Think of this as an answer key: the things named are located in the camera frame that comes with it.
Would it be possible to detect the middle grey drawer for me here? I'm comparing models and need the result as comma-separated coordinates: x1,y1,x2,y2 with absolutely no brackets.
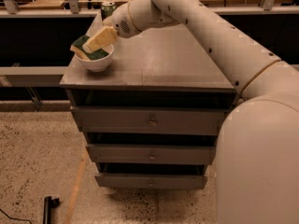
86,144,216,165

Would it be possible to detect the green and yellow sponge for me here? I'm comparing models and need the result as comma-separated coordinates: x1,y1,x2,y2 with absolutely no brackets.
70,35,108,61

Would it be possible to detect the grey wooden drawer cabinet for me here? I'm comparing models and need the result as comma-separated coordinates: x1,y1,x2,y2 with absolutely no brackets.
61,25,236,176

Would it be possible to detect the white ceramic bowl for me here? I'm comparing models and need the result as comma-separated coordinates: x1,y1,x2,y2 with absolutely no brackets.
75,45,114,72

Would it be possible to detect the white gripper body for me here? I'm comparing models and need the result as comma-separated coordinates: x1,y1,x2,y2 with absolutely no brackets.
103,3,140,38

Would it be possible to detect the black floor stand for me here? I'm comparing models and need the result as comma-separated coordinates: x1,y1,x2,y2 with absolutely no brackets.
43,196,60,224

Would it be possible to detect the grey drawer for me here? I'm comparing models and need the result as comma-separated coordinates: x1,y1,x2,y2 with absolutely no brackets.
86,144,216,165
71,106,224,135
95,173,207,189

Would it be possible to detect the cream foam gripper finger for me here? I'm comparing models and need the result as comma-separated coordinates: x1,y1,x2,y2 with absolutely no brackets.
82,26,118,53

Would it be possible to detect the grey metal railing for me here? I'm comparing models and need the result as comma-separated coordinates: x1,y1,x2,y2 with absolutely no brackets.
0,0,299,20

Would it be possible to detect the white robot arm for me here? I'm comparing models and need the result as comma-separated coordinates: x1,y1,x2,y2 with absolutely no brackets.
83,0,299,224

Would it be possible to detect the green soda can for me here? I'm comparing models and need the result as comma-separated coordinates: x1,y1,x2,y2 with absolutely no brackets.
101,1,117,20

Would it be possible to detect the top grey drawer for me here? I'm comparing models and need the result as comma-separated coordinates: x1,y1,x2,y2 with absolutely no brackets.
71,106,224,135

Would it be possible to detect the bottom grey drawer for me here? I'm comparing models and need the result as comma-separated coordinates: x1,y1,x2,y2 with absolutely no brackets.
95,173,207,189

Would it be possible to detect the black floor cable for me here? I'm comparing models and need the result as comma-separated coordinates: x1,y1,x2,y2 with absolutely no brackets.
0,207,34,224

